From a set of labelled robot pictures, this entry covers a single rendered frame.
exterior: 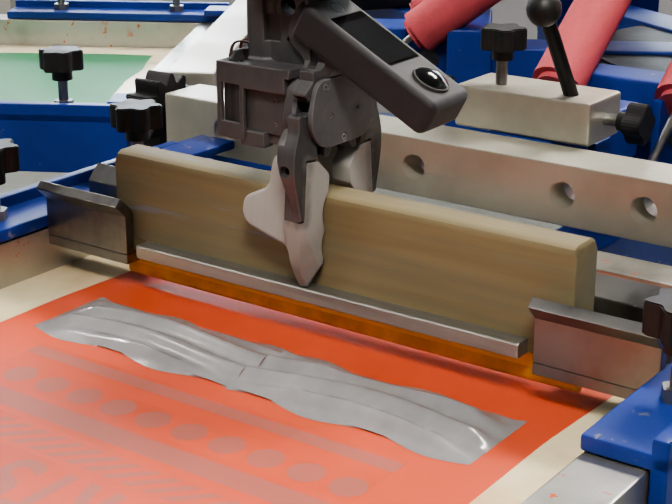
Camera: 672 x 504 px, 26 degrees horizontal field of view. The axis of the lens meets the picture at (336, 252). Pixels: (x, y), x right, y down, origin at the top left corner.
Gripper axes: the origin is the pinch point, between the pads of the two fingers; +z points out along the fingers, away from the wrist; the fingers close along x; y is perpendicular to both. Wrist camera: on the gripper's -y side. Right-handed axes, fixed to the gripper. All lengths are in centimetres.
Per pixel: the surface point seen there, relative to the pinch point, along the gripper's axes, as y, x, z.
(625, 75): 1.2, -48.7, -4.2
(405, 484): -16.2, 15.7, 5.3
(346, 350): -2.6, 2.1, 5.3
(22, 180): 292, -233, 100
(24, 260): 25.4, 5.3, 3.7
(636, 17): 20, -93, -1
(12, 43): 96, -58, 5
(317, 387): -5.2, 9.0, 4.8
